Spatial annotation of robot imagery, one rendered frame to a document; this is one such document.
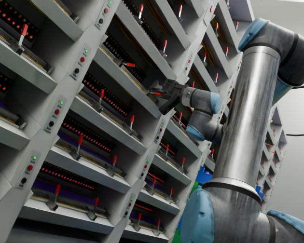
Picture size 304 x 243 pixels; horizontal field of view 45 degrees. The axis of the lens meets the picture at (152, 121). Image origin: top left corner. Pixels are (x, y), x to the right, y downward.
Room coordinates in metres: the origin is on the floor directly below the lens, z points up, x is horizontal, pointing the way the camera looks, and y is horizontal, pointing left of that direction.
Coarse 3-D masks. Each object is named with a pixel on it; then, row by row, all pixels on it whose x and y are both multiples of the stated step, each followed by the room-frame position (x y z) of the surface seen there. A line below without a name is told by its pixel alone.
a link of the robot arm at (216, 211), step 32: (256, 32) 0.99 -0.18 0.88; (288, 32) 1.00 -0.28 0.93; (256, 64) 0.97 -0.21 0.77; (256, 96) 0.94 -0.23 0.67; (256, 128) 0.91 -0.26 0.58; (224, 160) 0.91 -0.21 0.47; (256, 160) 0.90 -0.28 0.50; (192, 192) 0.92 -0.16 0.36; (224, 192) 0.85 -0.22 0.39; (256, 192) 0.87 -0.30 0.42; (192, 224) 0.86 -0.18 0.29; (224, 224) 0.82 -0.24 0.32; (256, 224) 0.84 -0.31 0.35
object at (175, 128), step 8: (176, 112) 2.21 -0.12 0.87; (176, 120) 2.27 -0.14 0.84; (184, 120) 2.33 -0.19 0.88; (168, 128) 1.89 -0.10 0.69; (176, 128) 1.94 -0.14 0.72; (184, 128) 2.41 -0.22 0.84; (176, 136) 2.00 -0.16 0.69; (184, 136) 2.06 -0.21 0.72; (184, 144) 2.12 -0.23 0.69; (192, 144) 2.18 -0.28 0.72; (200, 144) 2.37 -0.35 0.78; (200, 152) 2.33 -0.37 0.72
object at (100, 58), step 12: (96, 60) 1.27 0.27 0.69; (108, 60) 1.30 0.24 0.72; (108, 72) 1.35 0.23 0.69; (120, 72) 1.39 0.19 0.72; (120, 84) 1.43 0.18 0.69; (132, 84) 1.48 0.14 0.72; (132, 96) 1.73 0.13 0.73; (144, 96) 1.58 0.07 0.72; (156, 96) 1.78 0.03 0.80; (156, 108) 1.70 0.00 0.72
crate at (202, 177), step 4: (200, 168) 1.79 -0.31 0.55; (204, 168) 1.78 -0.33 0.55; (200, 172) 1.78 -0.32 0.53; (196, 176) 1.79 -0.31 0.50; (200, 176) 1.78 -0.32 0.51; (204, 176) 1.77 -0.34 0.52; (208, 176) 1.76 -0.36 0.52; (196, 180) 1.78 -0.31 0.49; (200, 180) 1.78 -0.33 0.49; (204, 180) 1.77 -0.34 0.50; (208, 180) 1.76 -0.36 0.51; (200, 184) 1.83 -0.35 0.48; (256, 188) 1.66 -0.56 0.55; (260, 188) 1.65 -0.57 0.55; (260, 192) 1.82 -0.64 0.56; (260, 196) 1.73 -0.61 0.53
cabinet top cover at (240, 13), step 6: (234, 0) 2.21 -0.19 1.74; (240, 0) 2.18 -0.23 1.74; (246, 0) 2.15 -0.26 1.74; (234, 6) 2.27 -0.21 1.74; (240, 6) 2.24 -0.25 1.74; (246, 6) 2.21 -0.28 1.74; (234, 12) 2.33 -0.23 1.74; (240, 12) 2.30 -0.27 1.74; (246, 12) 2.28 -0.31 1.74; (252, 12) 2.30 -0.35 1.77; (234, 18) 2.41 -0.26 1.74; (240, 18) 2.38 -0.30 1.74; (246, 18) 2.35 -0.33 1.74; (252, 18) 2.33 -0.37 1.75
